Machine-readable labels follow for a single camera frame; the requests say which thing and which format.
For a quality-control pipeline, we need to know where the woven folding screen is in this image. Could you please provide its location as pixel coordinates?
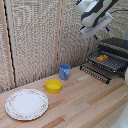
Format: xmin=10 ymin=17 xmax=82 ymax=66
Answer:
xmin=0 ymin=0 xmax=128 ymax=95

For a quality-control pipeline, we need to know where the white plate floral rim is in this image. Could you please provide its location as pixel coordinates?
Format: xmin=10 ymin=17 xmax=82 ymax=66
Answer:
xmin=4 ymin=88 xmax=50 ymax=122

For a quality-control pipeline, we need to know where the yellow bowl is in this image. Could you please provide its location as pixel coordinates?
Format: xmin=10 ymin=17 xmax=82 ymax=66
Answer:
xmin=44 ymin=78 xmax=64 ymax=94

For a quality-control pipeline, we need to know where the black wire dish rack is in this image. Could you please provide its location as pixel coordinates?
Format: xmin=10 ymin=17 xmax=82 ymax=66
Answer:
xmin=79 ymin=37 xmax=128 ymax=85

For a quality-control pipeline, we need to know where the blue cup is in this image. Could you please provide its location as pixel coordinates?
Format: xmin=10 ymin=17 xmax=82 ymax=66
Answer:
xmin=58 ymin=63 xmax=71 ymax=81

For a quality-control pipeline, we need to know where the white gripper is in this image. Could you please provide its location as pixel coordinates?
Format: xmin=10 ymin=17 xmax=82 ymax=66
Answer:
xmin=79 ymin=12 xmax=114 ymax=41

